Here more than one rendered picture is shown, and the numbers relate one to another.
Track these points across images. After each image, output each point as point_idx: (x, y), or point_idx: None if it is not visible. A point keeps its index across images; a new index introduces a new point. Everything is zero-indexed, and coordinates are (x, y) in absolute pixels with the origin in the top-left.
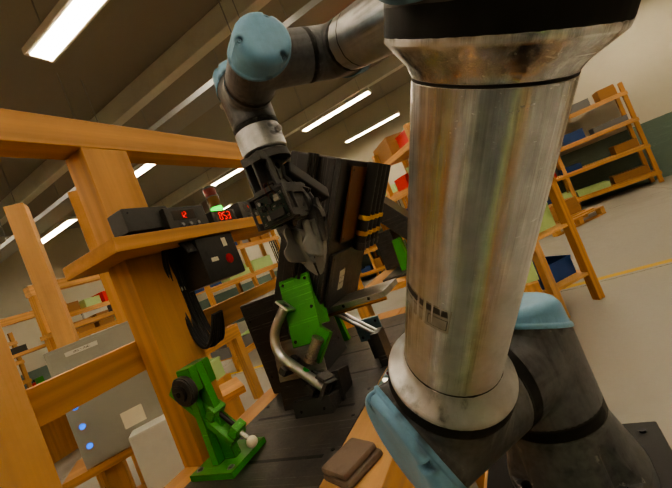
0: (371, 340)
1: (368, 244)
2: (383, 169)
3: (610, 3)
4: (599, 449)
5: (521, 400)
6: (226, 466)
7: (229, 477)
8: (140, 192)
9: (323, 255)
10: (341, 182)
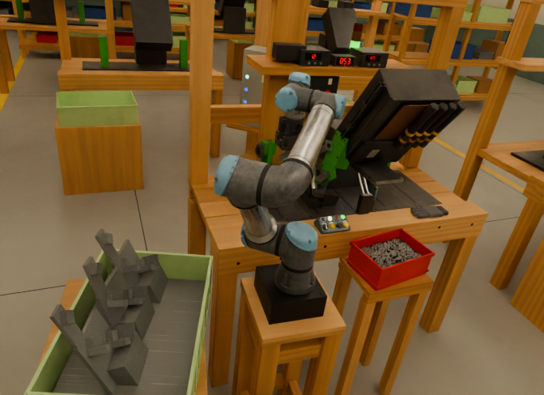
0: None
1: (406, 146)
2: (448, 111)
3: (235, 206)
4: (287, 274)
5: (271, 247)
6: None
7: None
8: (300, 27)
9: None
10: (389, 111)
